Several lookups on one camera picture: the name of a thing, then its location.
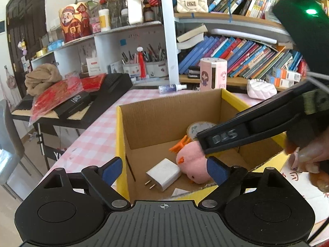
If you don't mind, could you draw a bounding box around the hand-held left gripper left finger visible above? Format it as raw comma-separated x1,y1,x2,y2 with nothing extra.
33,156,131,210

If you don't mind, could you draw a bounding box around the white pen cup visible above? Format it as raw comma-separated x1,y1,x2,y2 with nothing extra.
122,51,141,77
145,46,169,78

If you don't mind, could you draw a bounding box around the black keyboard stand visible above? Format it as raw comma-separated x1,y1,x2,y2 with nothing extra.
37,122,68,170

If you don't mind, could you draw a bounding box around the dark wooden door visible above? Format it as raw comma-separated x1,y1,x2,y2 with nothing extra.
6,0,47,69

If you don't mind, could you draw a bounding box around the white card sign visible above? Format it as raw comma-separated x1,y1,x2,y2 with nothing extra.
86,57,101,76

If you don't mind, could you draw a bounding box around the yellow cardboard box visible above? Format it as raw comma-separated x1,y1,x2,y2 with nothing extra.
116,88,291,204

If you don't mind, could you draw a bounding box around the orange white blue carton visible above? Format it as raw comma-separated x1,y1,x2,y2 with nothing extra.
272,67,302,81
266,75,295,88

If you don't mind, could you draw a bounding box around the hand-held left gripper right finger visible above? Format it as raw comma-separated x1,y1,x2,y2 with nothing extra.
198,156,296,210

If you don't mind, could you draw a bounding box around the pink cartoon cylinder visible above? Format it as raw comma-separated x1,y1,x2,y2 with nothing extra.
200,58,228,92

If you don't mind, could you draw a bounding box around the yellow tape roll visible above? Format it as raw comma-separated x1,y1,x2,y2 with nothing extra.
186,121,218,142

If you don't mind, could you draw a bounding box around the black electric keyboard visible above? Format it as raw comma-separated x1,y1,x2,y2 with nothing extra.
12,73,133,123

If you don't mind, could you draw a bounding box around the person's right hand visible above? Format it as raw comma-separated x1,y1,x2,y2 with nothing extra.
284,135,329,193

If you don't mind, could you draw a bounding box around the pink axolotl plush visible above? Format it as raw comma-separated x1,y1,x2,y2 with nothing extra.
169,134,219,184

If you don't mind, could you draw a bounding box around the brown glass bottle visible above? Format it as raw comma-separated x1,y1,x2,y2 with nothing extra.
143,4,156,22

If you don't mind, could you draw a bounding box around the white bookshelf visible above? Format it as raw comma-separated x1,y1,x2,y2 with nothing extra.
31,0,329,93

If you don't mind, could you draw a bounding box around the purple spray bottle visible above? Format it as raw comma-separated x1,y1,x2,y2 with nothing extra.
158,84,187,94

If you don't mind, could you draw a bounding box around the pink checked cartoon tablecloth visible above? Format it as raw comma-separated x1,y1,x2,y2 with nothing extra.
50,89,329,247

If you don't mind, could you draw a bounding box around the red tassel ornament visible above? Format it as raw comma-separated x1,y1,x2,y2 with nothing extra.
137,46,147,79

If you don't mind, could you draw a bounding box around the row of leaning colourful books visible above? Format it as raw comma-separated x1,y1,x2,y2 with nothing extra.
178,35,309,80

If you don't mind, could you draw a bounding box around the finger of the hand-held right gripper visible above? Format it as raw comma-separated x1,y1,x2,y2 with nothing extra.
197,81,313,155

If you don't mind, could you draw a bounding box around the beige folded cloth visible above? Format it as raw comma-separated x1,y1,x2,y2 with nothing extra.
25,63,63,96

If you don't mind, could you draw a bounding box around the white jar yellow label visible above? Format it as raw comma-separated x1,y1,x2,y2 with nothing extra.
98,8,111,31

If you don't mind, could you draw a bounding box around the white carton shaped container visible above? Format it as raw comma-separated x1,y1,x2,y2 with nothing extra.
126,0,144,25

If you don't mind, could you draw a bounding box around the grey chair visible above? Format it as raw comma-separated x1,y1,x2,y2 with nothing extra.
0,99,31,201

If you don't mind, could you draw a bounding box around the red paper decorations pack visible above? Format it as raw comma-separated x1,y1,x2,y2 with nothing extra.
29,73,107,122

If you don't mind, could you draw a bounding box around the white charger plug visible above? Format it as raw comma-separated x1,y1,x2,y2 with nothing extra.
144,158,182,192

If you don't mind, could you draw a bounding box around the white quilted pouch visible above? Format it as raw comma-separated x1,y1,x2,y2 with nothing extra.
247,79,277,99

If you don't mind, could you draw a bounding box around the fortune god paper lantern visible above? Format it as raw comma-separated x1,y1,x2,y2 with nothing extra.
60,2,93,43

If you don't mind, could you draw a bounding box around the light blue packet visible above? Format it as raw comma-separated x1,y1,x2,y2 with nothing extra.
47,40,65,51

